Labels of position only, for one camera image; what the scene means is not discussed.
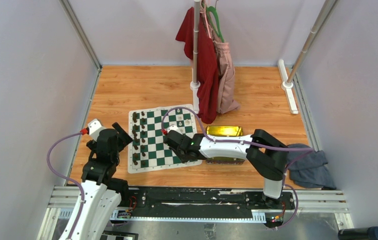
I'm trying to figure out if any green white chess board mat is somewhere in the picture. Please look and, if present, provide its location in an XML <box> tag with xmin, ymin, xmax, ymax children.
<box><xmin>127</xmin><ymin>104</ymin><xmax>202</xmax><ymax>174</ymax></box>

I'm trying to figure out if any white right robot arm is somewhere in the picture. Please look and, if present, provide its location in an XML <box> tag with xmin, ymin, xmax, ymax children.
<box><xmin>164</xmin><ymin>129</ymin><xmax>289</xmax><ymax>209</ymax></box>

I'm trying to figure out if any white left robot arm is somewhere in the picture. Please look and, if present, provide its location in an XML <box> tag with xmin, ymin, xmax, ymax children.
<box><xmin>60</xmin><ymin>119</ymin><xmax>132</xmax><ymax>240</ymax></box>

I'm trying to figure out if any yellow tray of white pieces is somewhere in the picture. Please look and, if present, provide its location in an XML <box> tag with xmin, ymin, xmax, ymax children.
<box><xmin>206</xmin><ymin>125</ymin><xmax>244</xmax><ymax>165</ymax></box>

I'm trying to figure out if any pink hanging garment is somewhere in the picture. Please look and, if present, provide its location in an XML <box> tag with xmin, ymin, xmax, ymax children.
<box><xmin>200</xmin><ymin>0</ymin><xmax>240</xmax><ymax>114</ymax></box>

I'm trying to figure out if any red hanging garment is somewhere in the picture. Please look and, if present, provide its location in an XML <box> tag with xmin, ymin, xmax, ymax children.
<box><xmin>175</xmin><ymin>7</ymin><xmax>219</xmax><ymax>124</ymax></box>

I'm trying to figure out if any white clothes rack pole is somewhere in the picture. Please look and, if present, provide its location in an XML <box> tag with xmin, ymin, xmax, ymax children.
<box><xmin>190</xmin><ymin>0</ymin><xmax>201</xmax><ymax>114</ymax></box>

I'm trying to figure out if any white rack foot right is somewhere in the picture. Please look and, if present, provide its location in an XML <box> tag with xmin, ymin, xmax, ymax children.
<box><xmin>277</xmin><ymin>59</ymin><xmax>299</xmax><ymax>115</ymax></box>

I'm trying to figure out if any green clothes hanger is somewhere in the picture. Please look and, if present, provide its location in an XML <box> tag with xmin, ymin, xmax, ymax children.
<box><xmin>205</xmin><ymin>0</ymin><xmax>225</xmax><ymax>43</ymax></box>

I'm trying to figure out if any grey cloth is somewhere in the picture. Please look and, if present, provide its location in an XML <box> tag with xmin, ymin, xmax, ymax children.
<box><xmin>285</xmin><ymin>143</ymin><xmax>337</xmax><ymax>190</ymax></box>

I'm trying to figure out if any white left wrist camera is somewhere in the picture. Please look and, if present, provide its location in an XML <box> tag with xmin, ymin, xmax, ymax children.
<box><xmin>87</xmin><ymin>118</ymin><xmax>106</xmax><ymax>142</ymax></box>

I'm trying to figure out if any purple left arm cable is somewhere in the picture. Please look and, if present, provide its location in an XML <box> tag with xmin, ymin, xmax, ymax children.
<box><xmin>46</xmin><ymin>129</ymin><xmax>88</xmax><ymax>240</ymax></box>

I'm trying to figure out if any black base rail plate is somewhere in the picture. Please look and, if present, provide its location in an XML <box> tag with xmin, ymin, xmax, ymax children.
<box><xmin>118</xmin><ymin>186</ymin><xmax>295</xmax><ymax>219</ymax></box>

